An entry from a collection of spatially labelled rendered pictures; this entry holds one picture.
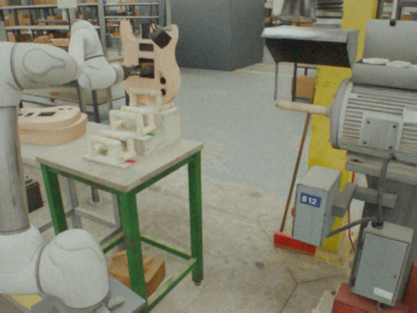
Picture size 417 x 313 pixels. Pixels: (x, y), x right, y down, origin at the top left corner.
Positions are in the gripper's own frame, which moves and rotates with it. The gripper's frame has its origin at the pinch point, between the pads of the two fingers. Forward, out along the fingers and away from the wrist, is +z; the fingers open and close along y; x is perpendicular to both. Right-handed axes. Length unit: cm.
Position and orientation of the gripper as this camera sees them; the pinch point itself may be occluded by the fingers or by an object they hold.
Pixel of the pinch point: (145, 68)
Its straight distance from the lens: 191.8
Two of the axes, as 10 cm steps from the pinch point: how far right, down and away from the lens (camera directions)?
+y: 8.7, 1.9, -4.5
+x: 0.2, -9.3, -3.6
